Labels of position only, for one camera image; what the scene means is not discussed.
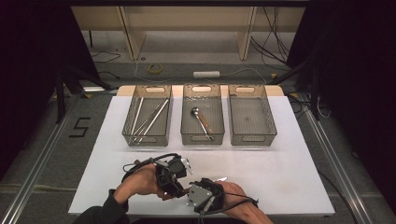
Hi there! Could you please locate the bundle of black cables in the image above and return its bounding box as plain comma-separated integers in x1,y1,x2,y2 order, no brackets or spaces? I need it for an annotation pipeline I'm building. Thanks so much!
249,7,291,65

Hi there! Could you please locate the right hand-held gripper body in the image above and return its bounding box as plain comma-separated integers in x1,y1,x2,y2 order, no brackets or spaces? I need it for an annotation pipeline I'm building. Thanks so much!
186,177,224,215

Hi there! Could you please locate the left hand-held gripper cable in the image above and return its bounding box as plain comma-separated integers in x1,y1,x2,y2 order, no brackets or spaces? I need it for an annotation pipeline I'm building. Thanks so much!
121,152,181,183

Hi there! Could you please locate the yellow tape roll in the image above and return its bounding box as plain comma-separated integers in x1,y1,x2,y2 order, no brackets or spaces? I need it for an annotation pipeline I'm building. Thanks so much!
148,63,163,75

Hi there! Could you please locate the hand-held gripper cable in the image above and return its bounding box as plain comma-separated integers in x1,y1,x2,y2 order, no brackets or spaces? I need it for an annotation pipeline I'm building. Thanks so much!
199,191,260,224
121,152,181,183

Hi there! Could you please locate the thin black floor cable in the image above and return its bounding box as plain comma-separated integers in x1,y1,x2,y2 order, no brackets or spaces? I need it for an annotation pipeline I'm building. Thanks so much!
91,50,121,64

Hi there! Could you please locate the black curtain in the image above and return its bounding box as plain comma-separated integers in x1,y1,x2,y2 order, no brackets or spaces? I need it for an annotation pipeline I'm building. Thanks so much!
0,0,101,181
286,0,396,216

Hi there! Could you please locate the clear grey plastic bin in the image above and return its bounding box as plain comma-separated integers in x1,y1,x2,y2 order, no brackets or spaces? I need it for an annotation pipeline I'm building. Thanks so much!
180,83,226,147
121,84,174,147
227,84,278,147

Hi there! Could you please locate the white power strip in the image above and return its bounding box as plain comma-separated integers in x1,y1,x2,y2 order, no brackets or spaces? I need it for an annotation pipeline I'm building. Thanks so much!
192,70,221,78

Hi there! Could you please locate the right hand-held gripper cable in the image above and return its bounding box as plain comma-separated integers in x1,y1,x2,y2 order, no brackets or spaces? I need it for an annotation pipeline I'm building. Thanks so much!
199,191,260,224

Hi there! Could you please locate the metal spoon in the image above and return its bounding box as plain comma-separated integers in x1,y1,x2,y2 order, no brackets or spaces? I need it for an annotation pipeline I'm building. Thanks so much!
191,106,215,142

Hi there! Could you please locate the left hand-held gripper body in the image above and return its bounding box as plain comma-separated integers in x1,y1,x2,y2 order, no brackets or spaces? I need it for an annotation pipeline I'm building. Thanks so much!
154,155,193,190

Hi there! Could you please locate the white chopstick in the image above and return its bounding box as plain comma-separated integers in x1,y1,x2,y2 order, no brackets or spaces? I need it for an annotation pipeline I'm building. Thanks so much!
135,99,170,146
131,96,145,137

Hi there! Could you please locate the beige wooden desk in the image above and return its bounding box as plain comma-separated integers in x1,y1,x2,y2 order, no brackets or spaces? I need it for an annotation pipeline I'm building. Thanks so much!
70,6,306,62

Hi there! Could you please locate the white table mat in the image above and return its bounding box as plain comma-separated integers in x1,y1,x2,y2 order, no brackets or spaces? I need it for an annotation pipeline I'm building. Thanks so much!
68,95,335,217

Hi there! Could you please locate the white floor cable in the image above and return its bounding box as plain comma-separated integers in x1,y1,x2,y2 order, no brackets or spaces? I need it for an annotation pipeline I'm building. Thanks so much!
219,67,268,85
134,58,195,84

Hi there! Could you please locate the black metal stand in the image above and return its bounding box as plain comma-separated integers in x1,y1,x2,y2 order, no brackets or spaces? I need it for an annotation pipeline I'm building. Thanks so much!
267,59,322,121
54,64,113,124

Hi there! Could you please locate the metal floor rail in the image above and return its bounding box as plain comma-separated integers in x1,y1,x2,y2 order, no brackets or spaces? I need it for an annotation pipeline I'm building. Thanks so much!
299,92,375,224
0,94,82,224

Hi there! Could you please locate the person's right hand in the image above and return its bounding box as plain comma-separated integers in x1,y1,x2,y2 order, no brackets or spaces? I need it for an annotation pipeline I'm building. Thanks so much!
219,182,260,218

